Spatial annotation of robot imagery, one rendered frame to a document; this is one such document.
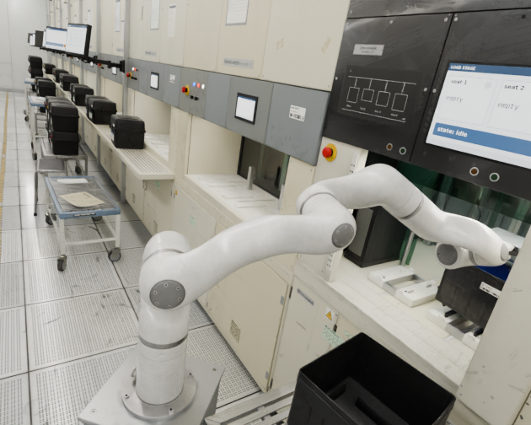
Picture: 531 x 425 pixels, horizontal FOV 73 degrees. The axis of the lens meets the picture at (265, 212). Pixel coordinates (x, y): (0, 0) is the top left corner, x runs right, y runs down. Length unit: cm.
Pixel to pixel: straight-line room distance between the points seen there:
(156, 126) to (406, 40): 322
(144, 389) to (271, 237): 50
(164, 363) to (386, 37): 111
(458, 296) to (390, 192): 59
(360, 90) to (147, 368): 104
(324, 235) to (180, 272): 31
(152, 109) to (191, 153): 151
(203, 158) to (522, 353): 219
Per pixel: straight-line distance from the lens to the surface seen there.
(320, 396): 92
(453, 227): 103
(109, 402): 108
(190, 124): 258
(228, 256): 80
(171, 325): 89
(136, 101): 401
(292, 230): 80
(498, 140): 104
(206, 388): 110
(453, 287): 138
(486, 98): 107
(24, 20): 1419
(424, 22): 121
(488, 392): 112
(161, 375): 98
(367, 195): 88
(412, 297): 148
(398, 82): 121
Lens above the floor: 156
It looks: 20 degrees down
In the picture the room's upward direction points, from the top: 9 degrees clockwise
